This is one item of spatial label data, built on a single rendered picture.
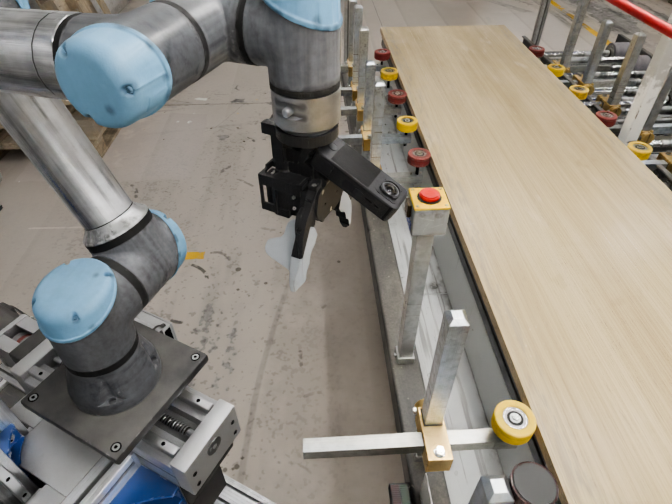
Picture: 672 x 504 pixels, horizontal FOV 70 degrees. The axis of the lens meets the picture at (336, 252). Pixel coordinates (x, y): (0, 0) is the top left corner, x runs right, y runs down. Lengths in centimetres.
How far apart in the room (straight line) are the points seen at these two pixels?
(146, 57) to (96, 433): 64
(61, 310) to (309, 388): 146
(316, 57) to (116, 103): 19
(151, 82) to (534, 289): 106
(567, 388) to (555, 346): 11
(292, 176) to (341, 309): 181
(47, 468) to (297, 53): 81
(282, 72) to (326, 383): 172
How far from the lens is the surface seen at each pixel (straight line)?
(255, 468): 196
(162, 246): 86
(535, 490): 74
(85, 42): 43
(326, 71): 50
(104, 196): 82
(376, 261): 157
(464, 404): 138
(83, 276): 80
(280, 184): 58
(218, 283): 255
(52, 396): 98
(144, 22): 46
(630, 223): 164
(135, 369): 88
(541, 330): 121
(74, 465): 101
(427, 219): 95
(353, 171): 55
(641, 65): 311
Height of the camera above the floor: 177
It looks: 42 degrees down
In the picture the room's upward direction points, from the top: straight up
